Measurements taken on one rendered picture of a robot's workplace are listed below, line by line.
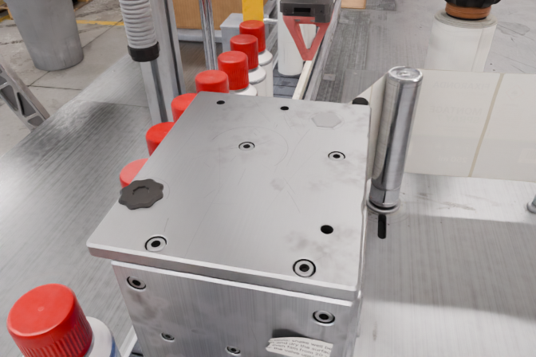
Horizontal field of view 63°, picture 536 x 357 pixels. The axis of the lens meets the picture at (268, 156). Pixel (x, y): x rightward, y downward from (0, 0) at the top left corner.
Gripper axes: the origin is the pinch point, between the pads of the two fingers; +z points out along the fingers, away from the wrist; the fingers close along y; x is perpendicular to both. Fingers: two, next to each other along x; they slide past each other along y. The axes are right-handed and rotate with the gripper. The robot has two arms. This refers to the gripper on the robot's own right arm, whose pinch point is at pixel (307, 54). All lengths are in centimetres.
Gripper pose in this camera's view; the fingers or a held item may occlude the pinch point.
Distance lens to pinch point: 66.7
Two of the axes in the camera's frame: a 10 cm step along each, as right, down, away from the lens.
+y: 2.1, -5.9, 7.8
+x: -9.8, -1.0, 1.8
